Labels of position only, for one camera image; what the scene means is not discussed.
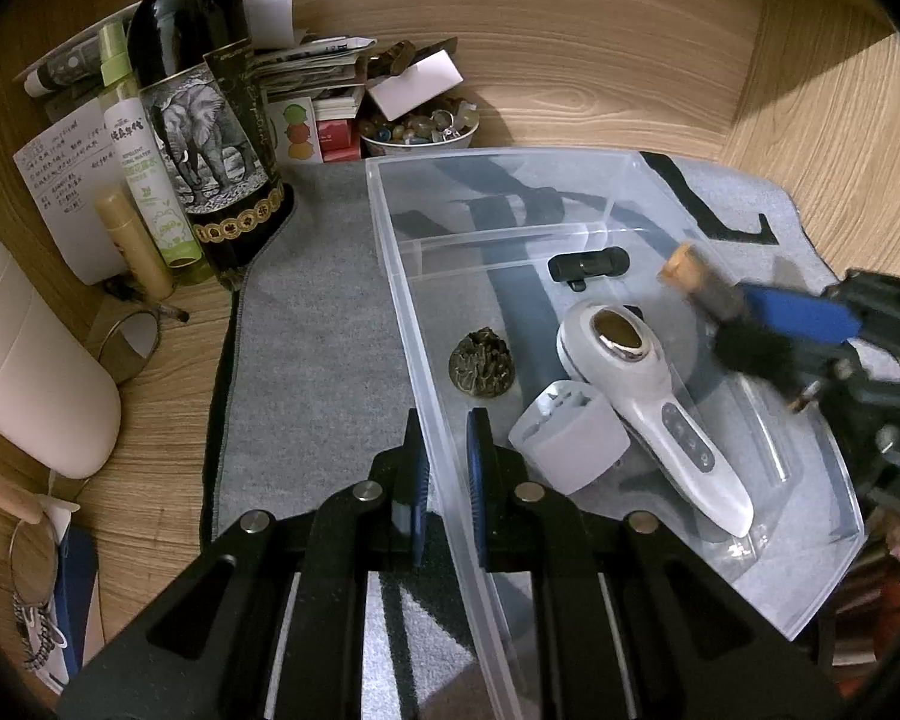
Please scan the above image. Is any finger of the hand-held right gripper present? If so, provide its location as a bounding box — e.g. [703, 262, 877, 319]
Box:
[712, 319, 856, 391]
[742, 283, 863, 347]

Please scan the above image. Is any white oblong device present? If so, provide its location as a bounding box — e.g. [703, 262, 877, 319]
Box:
[0, 236, 122, 479]

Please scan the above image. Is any dark wine bottle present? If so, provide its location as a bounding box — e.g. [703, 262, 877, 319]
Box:
[127, 0, 295, 290]

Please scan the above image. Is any brown pinecone ornament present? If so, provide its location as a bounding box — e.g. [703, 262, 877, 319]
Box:
[450, 326, 517, 398]

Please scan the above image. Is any wire ring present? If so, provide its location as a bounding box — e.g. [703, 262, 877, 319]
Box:
[7, 514, 61, 608]

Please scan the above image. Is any fruit print card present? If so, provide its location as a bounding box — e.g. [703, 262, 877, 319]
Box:
[266, 97, 323, 162]

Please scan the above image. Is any white card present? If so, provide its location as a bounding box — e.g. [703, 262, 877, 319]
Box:
[367, 51, 464, 121]

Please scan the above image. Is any white green spray bottle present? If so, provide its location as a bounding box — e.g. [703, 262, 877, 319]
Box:
[97, 22, 203, 286]

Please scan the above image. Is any black clip microphone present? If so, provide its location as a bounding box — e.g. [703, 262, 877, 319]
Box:
[547, 247, 631, 291]

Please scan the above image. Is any red box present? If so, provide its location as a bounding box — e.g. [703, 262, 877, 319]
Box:
[316, 116, 362, 164]

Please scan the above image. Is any white travel adapter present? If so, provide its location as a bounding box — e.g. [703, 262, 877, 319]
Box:
[508, 381, 632, 496]

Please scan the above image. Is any clear plastic bin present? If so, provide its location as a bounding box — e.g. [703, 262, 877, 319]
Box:
[365, 150, 867, 720]

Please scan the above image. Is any white handheld massager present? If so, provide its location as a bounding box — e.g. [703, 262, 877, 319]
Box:
[556, 298, 755, 537]

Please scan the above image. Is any bowl of stones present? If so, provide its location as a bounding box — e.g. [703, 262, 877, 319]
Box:
[358, 101, 481, 162]

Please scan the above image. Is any metal ring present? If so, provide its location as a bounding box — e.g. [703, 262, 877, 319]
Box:
[90, 307, 162, 383]

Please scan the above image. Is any beige tube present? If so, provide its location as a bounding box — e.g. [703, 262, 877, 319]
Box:
[94, 191, 175, 301]

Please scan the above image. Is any stack of books and papers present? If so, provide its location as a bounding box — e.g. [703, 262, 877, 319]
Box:
[255, 34, 380, 166]

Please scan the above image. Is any handwritten paper note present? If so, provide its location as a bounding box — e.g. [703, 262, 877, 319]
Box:
[13, 101, 132, 286]

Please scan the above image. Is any blue book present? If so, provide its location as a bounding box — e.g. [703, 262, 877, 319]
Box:
[52, 525, 106, 691]

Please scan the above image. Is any grey patterned mat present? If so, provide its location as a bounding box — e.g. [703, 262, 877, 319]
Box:
[199, 154, 833, 720]

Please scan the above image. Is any dark carton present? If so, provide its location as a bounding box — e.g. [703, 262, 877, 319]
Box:
[204, 45, 282, 188]

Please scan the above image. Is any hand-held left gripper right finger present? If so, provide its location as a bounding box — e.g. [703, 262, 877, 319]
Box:
[466, 407, 845, 720]

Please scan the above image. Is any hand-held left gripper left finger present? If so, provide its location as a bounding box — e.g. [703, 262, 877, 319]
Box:
[56, 409, 431, 720]

